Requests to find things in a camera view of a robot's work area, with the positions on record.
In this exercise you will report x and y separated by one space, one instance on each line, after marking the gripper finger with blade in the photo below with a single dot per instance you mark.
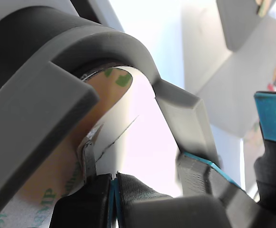
85 209

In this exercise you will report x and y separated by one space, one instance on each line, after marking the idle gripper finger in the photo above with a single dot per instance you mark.
194 175
275 114

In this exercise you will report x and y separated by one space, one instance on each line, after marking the grey tape plate fixture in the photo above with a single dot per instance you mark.
187 123

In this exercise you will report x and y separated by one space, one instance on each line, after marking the white box structure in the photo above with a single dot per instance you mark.
223 107

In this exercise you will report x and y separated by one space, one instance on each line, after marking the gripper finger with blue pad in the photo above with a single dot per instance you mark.
140 190

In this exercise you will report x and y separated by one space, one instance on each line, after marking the brown tape liner strip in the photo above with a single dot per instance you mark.
97 95

